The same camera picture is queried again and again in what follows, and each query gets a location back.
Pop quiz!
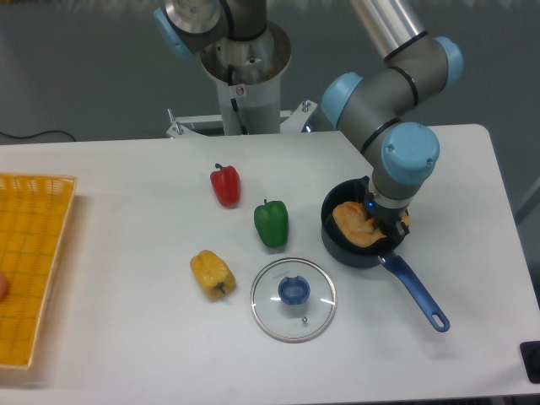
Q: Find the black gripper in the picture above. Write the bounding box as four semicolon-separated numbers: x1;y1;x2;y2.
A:
360;176;410;244

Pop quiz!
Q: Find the golden triangle bread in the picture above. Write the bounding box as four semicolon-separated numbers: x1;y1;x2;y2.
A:
326;201;393;249

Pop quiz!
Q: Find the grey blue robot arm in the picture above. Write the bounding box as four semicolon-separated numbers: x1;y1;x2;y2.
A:
154;1;464;239

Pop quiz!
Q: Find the green bell pepper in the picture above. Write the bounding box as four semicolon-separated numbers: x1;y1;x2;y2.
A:
254;200;289;248

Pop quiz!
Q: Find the glass lid blue knob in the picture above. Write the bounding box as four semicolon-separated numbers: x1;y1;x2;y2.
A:
250;257;338;343

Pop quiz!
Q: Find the red bell pepper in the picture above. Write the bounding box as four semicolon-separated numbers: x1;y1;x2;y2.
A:
210;163;240;208

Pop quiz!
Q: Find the yellow bell pepper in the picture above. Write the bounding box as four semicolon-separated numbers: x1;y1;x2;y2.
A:
190;250;236;300

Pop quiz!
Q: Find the black device at table edge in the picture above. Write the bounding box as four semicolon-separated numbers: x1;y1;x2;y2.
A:
520;341;540;384

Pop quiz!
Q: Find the yellow woven basket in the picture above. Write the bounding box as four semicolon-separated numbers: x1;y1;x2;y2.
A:
1;173;78;370

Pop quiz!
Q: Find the dark pan blue handle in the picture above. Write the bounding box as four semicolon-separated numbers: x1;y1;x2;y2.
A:
321;178;451;332

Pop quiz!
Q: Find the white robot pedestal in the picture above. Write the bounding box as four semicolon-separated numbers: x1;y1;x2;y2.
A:
166;22;317;138

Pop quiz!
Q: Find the black cable on floor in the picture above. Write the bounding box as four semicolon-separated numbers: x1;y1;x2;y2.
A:
0;130;78;142

